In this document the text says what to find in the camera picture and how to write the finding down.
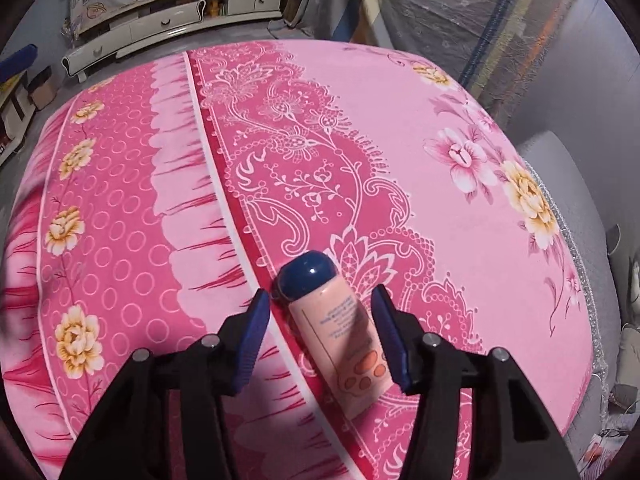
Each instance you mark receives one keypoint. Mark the cardboard box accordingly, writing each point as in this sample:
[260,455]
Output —
[42,90]

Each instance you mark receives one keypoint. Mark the white TV cabinet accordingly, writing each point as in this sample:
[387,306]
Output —
[160,22]

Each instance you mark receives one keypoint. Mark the blue padded object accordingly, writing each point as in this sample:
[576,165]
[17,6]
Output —
[17,60]

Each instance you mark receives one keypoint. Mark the pink floral blanket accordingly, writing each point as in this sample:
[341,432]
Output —
[350,160]

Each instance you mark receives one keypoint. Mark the grey sofa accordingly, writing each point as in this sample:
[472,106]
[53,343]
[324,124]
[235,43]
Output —
[575,170]

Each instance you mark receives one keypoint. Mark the pink bottle with blue cap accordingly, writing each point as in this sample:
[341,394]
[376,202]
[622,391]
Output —
[340,340]

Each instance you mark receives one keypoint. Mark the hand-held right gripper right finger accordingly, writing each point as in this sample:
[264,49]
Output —
[392,345]

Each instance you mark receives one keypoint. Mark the plastic-covered mattress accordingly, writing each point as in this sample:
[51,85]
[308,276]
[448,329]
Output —
[465,20]

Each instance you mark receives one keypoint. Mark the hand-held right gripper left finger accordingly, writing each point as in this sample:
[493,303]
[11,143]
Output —
[252,345]

